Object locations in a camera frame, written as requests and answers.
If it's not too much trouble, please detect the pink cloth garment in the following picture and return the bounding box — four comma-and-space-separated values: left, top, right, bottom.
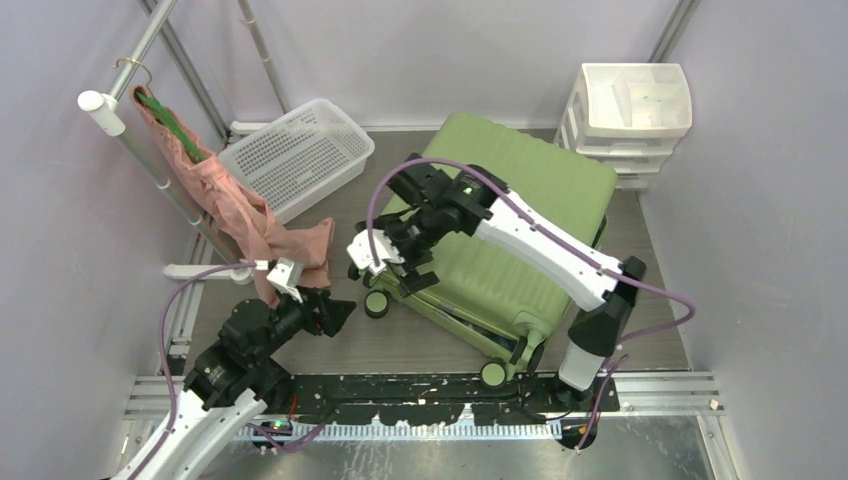
131, 84, 335, 289

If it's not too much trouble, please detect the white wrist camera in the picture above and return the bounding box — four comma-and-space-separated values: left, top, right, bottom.
254, 257, 304, 304
346, 229, 404, 276

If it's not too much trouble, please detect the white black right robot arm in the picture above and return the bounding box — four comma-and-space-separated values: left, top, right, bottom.
349, 155, 645, 411

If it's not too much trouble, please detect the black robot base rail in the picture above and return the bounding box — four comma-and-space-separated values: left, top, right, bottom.
242, 373, 621, 451

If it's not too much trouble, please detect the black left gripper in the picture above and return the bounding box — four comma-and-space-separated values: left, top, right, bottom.
250, 283, 355, 364

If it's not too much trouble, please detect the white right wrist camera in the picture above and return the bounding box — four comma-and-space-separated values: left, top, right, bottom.
346, 229, 404, 276

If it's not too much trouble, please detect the white perforated plastic basket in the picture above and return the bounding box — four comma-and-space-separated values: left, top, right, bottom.
218, 98, 375, 224

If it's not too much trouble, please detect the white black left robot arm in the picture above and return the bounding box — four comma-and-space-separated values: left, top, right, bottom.
116, 289, 356, 479

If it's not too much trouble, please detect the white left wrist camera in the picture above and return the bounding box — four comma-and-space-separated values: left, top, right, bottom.
254, 257, 304, 304

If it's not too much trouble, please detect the green clothes hanger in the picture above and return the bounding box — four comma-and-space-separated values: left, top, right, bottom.
134, 90, 207, 164

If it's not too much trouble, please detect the white and silver clothes rack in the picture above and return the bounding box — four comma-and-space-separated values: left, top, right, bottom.
76, 0, 293, 286

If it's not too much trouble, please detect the white plastic drawer organizer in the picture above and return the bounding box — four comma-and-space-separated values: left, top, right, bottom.
554, 63, 693, 191

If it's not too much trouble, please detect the green ribbed hard-shell suitcase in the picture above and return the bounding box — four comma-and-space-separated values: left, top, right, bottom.
347, 111, 619, 390

